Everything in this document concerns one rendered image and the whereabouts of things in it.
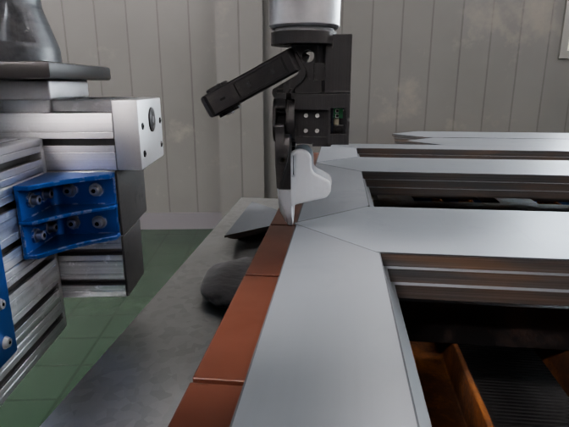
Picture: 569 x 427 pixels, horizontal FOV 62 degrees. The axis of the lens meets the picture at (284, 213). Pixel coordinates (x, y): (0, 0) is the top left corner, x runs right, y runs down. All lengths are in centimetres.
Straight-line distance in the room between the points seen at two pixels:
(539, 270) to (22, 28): 66
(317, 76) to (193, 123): 288
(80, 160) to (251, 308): 35
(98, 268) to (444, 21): 312
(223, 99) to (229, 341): 27
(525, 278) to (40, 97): 59
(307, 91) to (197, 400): 34
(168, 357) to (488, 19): 331
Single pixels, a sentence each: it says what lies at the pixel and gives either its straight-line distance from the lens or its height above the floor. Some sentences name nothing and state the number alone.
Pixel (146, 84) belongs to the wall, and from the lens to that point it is 344.
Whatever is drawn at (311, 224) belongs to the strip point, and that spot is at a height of 86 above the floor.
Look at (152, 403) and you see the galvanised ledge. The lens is 57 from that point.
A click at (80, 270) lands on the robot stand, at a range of 72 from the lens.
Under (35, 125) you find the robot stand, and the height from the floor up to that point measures 96.
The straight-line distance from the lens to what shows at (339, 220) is 57.
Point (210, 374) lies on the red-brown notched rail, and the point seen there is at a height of 83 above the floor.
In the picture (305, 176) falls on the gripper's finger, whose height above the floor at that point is 91.
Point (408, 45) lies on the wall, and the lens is 348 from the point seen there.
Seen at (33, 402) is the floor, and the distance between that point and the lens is 188.
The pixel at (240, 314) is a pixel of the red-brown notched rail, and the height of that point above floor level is 83.
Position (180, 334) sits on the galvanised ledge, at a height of 68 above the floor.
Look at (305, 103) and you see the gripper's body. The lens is 51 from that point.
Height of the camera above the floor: 101
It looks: 15 degrees down
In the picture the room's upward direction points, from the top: straight up
